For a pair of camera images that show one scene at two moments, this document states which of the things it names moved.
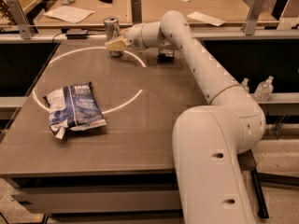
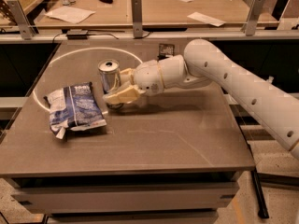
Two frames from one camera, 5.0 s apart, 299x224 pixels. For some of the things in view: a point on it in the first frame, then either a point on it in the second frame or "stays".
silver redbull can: [111, 30] -> [110, 74]
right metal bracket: [250, 22] stays
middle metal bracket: [136, 10] stays
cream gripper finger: [124, 33] -> [127, 76]
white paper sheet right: [206, 19] stays
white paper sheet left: [69, 14] stays
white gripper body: [134, 36] -> [148, 77]
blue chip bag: [73, 107] stays
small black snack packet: [165, 55] stays
